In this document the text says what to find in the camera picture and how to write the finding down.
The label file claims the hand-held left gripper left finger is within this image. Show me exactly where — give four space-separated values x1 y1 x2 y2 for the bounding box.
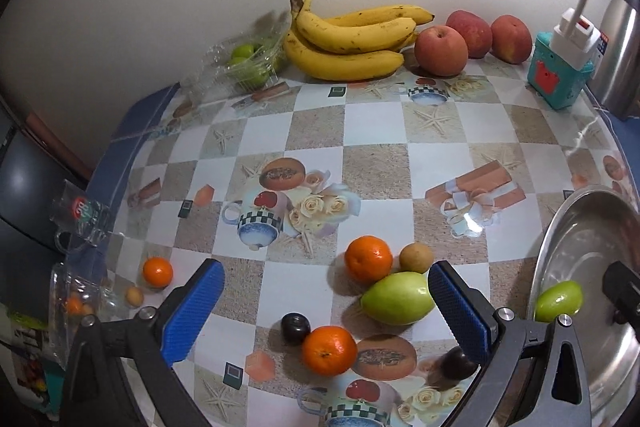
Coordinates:
60 258 226 427

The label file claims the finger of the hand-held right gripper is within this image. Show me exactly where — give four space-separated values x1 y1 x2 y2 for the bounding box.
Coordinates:
602 261 640 343

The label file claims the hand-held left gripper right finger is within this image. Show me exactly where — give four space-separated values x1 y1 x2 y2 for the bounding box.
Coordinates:
427 261 593 427

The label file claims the small orange tangerine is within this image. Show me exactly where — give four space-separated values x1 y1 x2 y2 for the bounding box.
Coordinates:
142 257 174 290

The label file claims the dark plum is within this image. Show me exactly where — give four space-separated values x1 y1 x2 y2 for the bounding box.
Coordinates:
280 313 312 347
440 347 478 383

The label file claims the large green mango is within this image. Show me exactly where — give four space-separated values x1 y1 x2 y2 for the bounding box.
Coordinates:
361 272 436 327

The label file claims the small green mango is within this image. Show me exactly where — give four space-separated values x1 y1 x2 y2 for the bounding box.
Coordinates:
535 280 585 323

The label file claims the stainless steel bowl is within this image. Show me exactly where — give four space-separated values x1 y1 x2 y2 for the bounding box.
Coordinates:
527 187 640 418

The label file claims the brown sapodilla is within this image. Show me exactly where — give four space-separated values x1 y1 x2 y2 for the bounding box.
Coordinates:
398 243 433 274

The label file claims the large orange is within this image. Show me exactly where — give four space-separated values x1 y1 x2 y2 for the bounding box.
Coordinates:
344 234 394 284

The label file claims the clear plastic fruit box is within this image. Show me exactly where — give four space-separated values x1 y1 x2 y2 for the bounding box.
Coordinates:
50 262 131 360

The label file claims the clear glass mug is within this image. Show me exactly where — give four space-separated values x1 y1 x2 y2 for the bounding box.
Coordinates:
50 181 116 253

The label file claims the checkered printed tablecloth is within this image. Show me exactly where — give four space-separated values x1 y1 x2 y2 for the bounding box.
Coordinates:
87 67 640 427

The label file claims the colourful printed package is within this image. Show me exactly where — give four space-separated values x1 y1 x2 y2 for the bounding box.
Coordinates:
0 307 56 418

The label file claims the dark grey furniture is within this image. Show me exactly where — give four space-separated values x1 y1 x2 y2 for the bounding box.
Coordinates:
0 122 88 258

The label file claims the teal toy box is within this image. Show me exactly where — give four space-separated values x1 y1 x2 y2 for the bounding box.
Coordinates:
527 32 596 110

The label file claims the stainless steel kettle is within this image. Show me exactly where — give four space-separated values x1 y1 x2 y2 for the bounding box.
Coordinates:
590 0 640 120

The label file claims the plastic bag of green fruit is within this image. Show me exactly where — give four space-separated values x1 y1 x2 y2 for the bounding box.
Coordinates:
180 9 293 98

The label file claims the white power adapter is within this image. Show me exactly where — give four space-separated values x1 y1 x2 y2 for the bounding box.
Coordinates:
550 7 601 70

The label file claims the red apple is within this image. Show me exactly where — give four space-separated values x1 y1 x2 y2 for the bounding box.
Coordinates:
445 9 493 59
414 25 469 78
490 14 533 65

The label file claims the yellow banana bunch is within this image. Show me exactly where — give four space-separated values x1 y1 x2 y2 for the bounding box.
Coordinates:
284 0 436 82

